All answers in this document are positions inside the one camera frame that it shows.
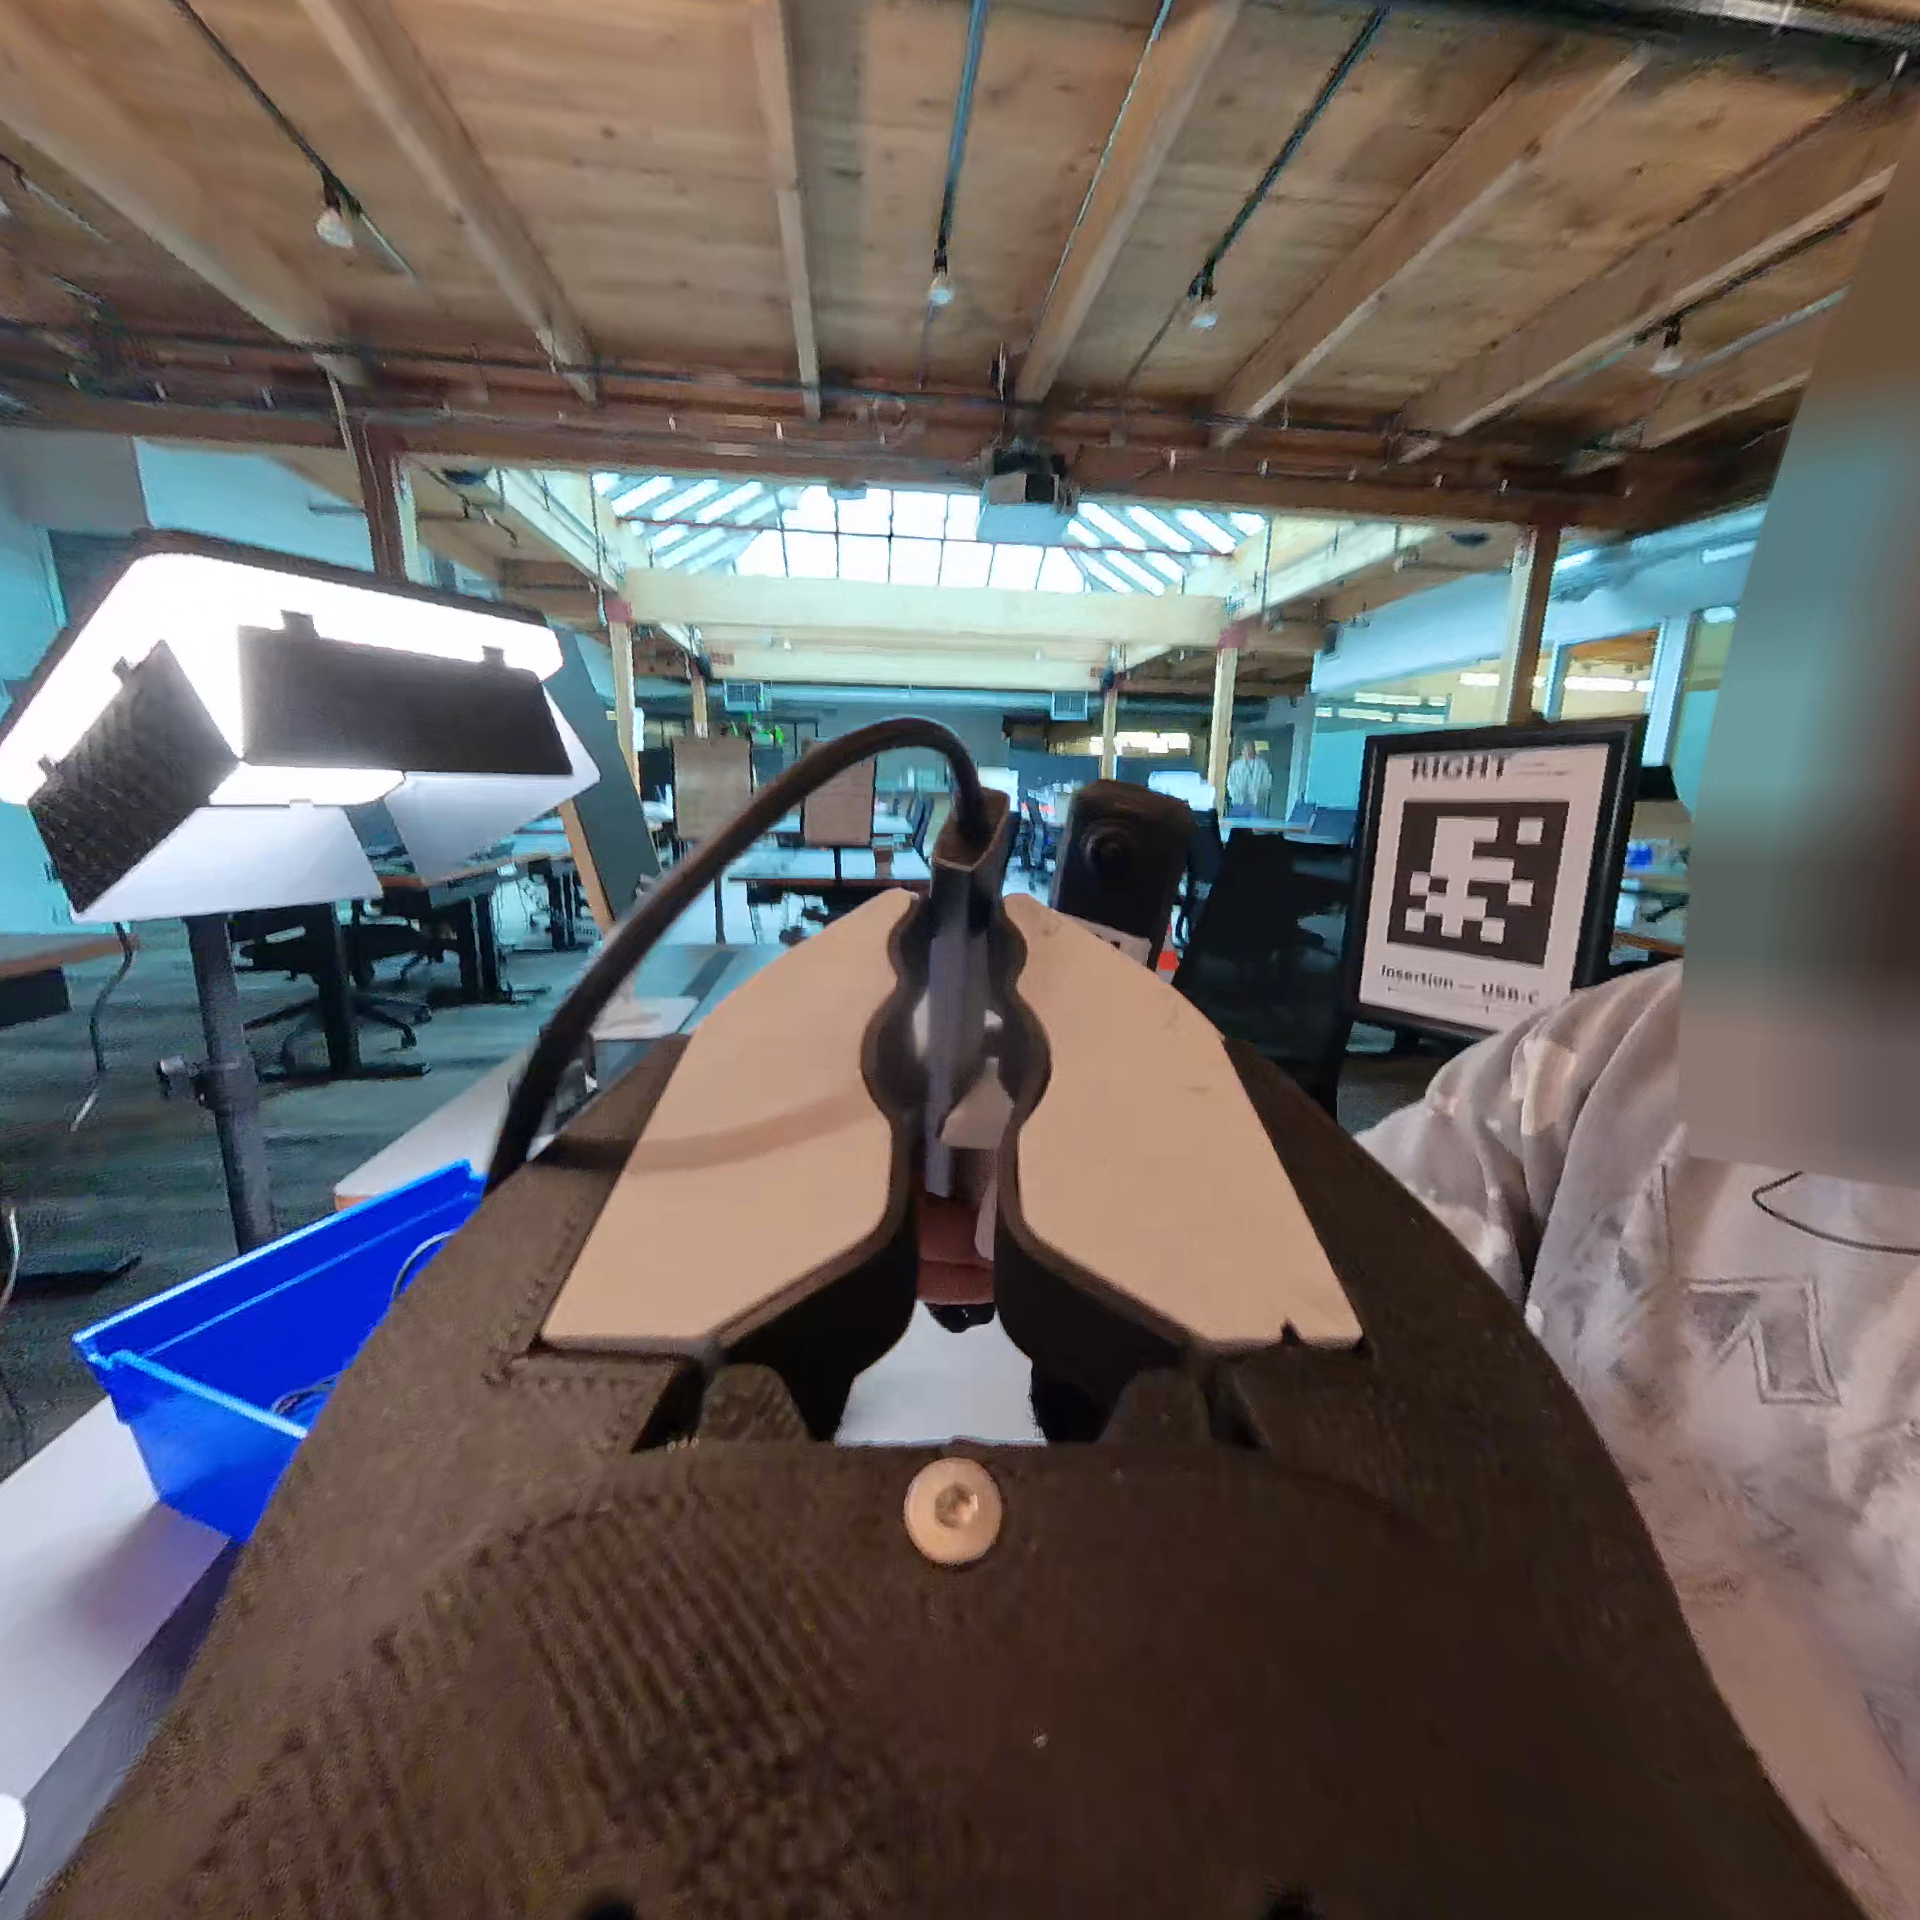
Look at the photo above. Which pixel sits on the white rounded device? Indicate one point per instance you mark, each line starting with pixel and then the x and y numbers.
pixel 11 1829

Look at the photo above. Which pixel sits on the skylight window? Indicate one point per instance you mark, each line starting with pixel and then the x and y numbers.
pixel 932 532

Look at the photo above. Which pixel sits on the black office chair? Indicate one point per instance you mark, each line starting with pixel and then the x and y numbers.
pixel 1260 931

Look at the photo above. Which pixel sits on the framed marker sign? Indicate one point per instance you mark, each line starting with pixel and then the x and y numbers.
pixel 1484 885

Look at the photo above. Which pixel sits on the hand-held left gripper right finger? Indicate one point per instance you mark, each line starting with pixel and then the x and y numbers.
pixel 1172 1154

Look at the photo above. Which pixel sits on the blue plastic bin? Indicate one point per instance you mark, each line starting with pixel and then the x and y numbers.
pixel 225 1381

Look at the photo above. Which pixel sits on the dark panel on wooden stand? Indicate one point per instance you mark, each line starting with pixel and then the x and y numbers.
pixel 610 810

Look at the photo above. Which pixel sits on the studio light panel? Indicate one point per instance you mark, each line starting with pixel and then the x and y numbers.
pixel 270 720

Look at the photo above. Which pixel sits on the wooden office desk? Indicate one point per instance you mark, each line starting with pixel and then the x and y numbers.
pixel 45 961

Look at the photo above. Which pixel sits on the grey light stand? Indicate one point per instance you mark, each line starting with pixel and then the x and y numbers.
pixel 234 1078

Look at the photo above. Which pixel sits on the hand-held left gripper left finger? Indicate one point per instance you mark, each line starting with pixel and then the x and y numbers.
pixel 722 1171

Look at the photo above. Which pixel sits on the ceiling track light bulb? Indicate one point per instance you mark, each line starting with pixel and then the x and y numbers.
pixel 1202 310
pixel 333 224
pixel 940 283
pixel 1665 354

